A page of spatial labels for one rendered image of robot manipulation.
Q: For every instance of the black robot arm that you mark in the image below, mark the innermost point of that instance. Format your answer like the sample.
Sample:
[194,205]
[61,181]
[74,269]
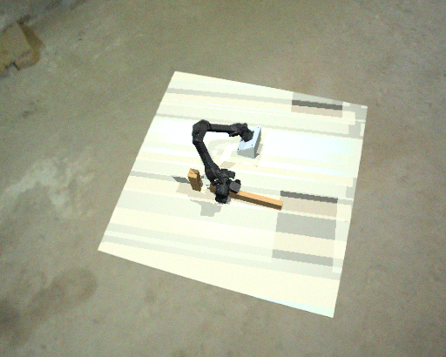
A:
[212,170]

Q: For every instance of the wooden post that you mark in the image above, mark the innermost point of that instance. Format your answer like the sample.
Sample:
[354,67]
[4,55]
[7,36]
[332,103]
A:
[195,179]

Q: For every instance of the wooden rail with steel hooks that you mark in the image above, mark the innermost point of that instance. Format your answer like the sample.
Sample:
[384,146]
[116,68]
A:
[253,198]

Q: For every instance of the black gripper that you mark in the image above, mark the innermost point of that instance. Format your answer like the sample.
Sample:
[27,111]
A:
[231,175]

